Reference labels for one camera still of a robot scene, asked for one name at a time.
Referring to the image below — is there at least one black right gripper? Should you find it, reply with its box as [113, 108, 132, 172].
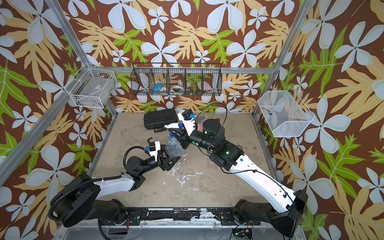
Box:
[170, 124, 219, 156]

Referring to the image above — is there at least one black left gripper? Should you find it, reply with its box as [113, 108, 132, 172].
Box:
[139, 144, 178, 176]

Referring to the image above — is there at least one clear blue spray bottle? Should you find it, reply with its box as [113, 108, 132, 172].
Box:
[166, 134, 184, 158]

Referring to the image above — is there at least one pink grey spray nozzle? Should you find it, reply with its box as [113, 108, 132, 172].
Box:
[197, 115, 208, 120]

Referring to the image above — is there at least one opaque pink spray bottle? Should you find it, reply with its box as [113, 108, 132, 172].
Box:
[197, 117, 205, 132]

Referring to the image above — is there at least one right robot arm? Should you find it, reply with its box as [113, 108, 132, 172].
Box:
[165, 110, 308, 239]

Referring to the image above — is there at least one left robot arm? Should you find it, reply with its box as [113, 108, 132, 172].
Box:
[48, 145, 182, 228]

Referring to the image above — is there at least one black yellow screwdriver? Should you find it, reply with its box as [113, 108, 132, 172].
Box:
[154, 127, 168, 133]

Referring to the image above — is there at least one black plastic tool case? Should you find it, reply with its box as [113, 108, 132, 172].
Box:
[144, 109, 179, 130]

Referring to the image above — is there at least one white tape roll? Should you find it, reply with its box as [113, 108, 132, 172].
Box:
[170, 85, 184, 93]

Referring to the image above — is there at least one blue tape roll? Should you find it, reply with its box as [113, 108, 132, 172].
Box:
[154, 83, 163, 92]

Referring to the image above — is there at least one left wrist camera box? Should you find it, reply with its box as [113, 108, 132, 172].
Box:
[145, 141, 161, 161]

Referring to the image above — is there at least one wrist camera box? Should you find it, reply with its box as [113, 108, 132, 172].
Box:
[145, 141, 161, 161]
[177, 109, 196, 136]

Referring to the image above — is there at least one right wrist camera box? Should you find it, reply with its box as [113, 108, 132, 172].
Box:
[177, 109, 196, 136]

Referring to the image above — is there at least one black wire wall basket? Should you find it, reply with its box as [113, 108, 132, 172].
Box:
[130, 63, 223, 96]

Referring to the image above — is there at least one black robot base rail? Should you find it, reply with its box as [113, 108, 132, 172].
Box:
[100, 206, 262, 226]

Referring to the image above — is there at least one white wire wall basket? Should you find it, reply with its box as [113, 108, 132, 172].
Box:
[66, 64, 117, 109]

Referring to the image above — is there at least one white mesh wall basket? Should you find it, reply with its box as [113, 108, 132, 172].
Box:
[258, 88, 315, 138]

